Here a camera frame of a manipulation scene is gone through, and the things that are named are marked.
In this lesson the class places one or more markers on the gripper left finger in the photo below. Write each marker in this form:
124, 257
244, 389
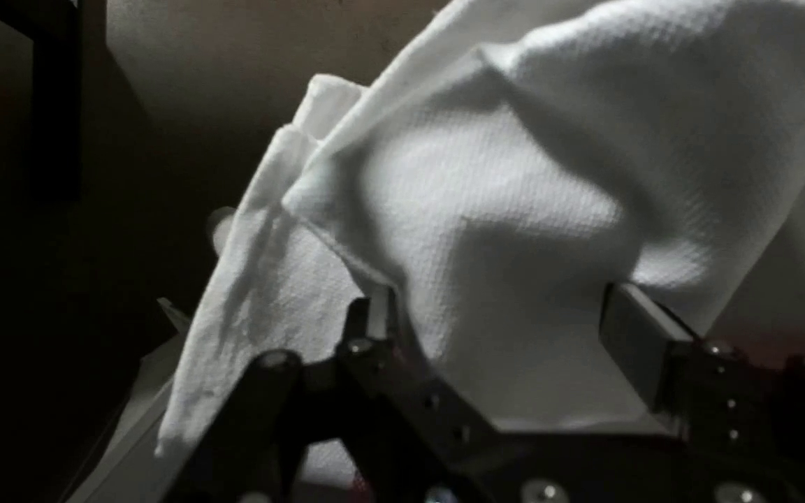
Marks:
381, 391

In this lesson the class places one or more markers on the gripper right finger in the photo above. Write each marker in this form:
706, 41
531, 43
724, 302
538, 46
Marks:
717, 391

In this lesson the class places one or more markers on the white towel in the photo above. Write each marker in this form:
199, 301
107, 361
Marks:
507, 230

